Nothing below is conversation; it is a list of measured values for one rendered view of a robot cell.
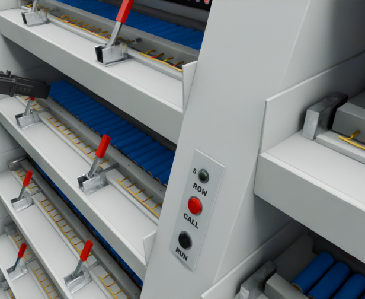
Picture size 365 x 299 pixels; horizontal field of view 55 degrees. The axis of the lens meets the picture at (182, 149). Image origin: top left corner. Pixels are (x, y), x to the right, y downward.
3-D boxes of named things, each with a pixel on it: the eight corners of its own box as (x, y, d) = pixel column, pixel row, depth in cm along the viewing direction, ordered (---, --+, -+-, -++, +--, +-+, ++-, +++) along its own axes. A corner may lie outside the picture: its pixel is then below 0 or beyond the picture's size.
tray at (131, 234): (149, 289, 45) (143, 239, 40) (-4, 118, 83) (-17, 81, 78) (250, 214, 56) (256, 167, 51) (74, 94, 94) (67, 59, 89)
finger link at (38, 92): (13, 76, 66) (15, 78, 65) (49, 84, 71) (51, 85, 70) (10, 92, 67) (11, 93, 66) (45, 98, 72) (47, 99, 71)
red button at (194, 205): (196, 217, 35) (199, 203, 34) (185, 209, 36) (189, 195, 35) (202, 215, 36) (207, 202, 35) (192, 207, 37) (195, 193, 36)
